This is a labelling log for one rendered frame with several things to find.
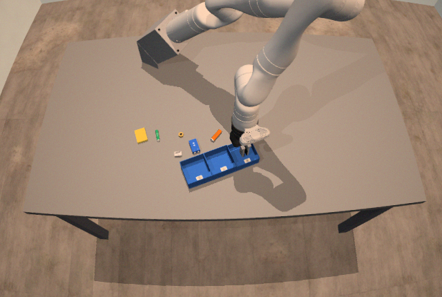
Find blue rack of bins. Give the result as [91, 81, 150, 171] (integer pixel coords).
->
[180, 144, 260, 189]

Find blue nine-volt battery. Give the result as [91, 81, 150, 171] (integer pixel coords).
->
[189, 139, 200, 154]

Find orange aa battery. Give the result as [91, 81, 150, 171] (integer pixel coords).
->
[211, 129, 222, 142]

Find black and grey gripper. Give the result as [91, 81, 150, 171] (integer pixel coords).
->
[230, 112, 270, 157]

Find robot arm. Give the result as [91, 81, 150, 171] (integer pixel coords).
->
[166, 0, 365, 122]

